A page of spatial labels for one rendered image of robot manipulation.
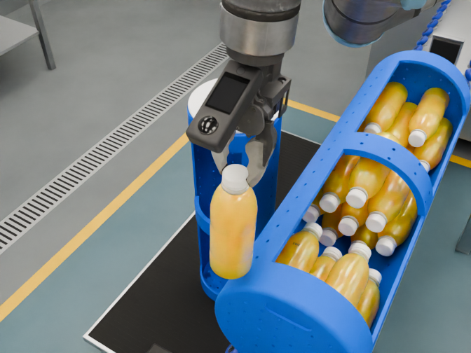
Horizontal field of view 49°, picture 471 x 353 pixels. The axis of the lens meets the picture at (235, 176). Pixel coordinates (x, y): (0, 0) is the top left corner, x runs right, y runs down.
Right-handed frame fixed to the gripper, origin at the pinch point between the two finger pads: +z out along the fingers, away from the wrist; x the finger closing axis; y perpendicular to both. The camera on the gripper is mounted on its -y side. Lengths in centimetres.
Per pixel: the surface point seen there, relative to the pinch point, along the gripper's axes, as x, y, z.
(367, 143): -10.9, 41.4, 16.2
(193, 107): 42, 59, 37
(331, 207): -8.6, 32.5, 28.9
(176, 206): 80, 109, 139
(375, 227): -18.7, 32.3, 29.2
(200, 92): 44, 67, 37
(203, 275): 41, 68, 124
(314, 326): -17.0, -1.5, 22.6
